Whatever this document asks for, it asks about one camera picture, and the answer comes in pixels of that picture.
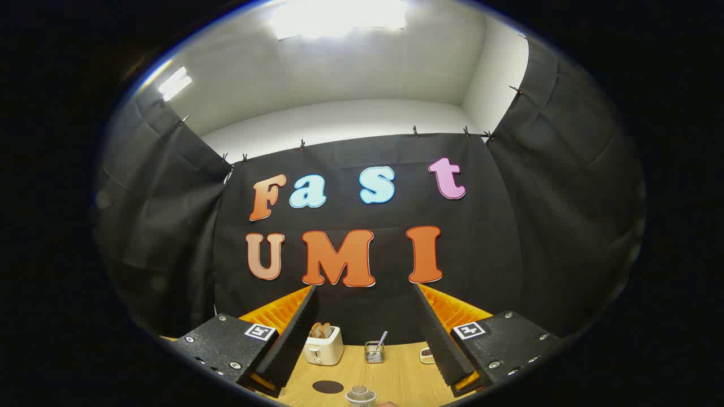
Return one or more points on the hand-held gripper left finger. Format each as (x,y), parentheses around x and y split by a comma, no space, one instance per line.
(294,339)

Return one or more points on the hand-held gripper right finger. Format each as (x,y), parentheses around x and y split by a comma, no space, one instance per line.
(441,345)

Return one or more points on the dark round coaster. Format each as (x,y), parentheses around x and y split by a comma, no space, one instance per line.
(328,387)

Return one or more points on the clear juice bottle white label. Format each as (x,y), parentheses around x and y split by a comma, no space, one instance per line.
(360,395)

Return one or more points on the white sectioned condiment dish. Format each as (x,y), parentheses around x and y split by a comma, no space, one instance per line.
(427,356)

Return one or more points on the toasted bread slice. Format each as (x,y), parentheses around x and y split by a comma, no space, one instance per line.
(326,330)
(315,331)

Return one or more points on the cream toaster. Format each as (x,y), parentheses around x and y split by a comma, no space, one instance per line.
(325,353)

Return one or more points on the wooden table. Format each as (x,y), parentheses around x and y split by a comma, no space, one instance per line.
(396,379)

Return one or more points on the metal spoon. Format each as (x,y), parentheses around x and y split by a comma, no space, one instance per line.
(382,338)

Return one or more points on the small ceiling light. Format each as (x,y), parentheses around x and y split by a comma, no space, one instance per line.
(174,83)

